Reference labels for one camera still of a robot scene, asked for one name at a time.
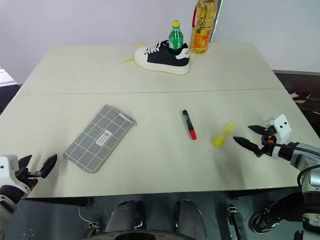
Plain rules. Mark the dark sneaker with white laces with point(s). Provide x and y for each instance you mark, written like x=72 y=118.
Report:
x=298 y=98

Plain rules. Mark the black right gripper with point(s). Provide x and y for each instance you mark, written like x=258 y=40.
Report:
x=267 y=143

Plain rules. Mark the grey checked pouch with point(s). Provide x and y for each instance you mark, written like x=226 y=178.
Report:
x=100 y=140

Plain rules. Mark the black and white sneaker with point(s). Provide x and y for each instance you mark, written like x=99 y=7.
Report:
x=160 y=58

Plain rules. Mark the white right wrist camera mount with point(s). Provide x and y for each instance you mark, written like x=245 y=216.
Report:
x=282 y=128

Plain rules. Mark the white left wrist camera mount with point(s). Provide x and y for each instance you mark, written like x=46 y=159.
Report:
x=7 y=168

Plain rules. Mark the black metal table leg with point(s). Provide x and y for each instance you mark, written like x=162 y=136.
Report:
x=236 y=222

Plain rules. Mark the dark rounded shape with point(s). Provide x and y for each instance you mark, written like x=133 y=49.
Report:
x=190 y=217
x=123 y=216

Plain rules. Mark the yellow peel-like scrap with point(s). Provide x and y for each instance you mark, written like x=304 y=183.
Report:
x=128 y=59

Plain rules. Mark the green bottle with yellow cap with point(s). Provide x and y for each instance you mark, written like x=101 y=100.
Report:
x=176 y=37

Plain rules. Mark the black shoe on floor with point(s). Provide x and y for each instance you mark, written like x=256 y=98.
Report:
x=266 y=221

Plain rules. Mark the large cooking oil bottle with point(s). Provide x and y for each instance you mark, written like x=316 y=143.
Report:
x=201 y=32

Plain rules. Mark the dark low furniture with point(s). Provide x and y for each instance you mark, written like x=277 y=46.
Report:
x=300 y=85

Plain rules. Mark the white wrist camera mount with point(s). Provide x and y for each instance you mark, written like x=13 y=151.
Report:
x=282 y=128
x=7 y=168

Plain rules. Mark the dark board with light edge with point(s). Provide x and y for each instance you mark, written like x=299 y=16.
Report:
x=217 y=20

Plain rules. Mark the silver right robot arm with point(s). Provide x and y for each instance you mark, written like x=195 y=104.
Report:
x=308 y=160

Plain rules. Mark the grey and black side furniture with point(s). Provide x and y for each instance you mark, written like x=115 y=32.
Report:
x=7 y=92

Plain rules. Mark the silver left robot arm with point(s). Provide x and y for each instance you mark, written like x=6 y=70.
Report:
x=7 y=200

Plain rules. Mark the yellow highlighter pen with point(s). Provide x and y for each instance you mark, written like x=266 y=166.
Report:
x=222 y=136

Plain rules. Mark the red and black marker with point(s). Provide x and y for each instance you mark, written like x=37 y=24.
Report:
x=188 y=123

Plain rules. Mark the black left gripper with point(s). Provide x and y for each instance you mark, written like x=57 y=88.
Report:
x=26 y=176

